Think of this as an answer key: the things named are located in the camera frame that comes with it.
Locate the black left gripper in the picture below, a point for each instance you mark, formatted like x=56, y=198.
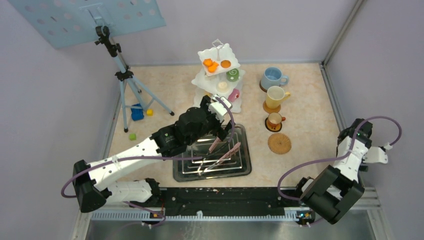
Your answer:
x=219, y=131

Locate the metal tongs with pink tips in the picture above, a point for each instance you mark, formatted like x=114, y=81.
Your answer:
x=217, y=156

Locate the stainless steel tray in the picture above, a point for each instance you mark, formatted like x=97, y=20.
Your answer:
x=231, y=160

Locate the white round bun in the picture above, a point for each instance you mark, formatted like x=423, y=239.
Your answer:
x=222, y=86

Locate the pink cake slice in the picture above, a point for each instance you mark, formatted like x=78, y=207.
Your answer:
x=234, y=95

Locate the orange fish cake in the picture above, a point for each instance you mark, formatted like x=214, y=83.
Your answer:
x=208, y=62
x=212, y=67

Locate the green roll cake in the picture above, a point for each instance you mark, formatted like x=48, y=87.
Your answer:
x=233, y=75

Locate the orange round cookie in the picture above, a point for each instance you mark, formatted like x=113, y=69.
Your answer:
x=225, y=64

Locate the brown coaster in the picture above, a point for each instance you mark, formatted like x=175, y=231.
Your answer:
x=261, y=87
x=271, y=110

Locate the brown coaster back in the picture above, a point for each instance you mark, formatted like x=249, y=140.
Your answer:
x=261, y=87

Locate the dark printed coaster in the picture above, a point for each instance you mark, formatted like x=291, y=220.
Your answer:
x=273, y=127

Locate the brown mug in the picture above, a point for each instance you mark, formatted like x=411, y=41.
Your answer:
x=276, y=117

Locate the yellow mug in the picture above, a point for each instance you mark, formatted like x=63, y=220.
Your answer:
x=275, y=95

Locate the woven coaster front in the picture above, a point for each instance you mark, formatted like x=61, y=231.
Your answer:
x=279, y=143

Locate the blue mug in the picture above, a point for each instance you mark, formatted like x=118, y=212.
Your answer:
x=273, y=76

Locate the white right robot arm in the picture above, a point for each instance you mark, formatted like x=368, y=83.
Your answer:
x=336, y=189

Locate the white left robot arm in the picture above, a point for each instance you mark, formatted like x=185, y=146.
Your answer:
x=97, y=183

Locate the yellow toy block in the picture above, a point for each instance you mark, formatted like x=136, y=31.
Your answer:
x=149, y=112

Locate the white three-tier dessert stand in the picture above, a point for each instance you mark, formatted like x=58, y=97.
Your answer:
x=206, y=82

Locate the blue toy block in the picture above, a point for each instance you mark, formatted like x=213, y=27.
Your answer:
x=137, y=112

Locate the green toy block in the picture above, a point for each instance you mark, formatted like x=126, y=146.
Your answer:
x=132, y=137

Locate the light blue music stand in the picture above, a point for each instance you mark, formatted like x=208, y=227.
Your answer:
x=65, y=23

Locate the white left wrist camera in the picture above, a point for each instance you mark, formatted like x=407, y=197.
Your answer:
x=219, y=106

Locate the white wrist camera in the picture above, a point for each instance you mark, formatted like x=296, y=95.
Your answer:
x=377, y=155
x=219, y=106

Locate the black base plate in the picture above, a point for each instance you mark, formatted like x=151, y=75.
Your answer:
x=219, y=201

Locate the white cable duct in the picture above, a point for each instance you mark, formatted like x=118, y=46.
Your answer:
x=140, y=215

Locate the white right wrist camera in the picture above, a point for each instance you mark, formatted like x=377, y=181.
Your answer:
x=377, y=155

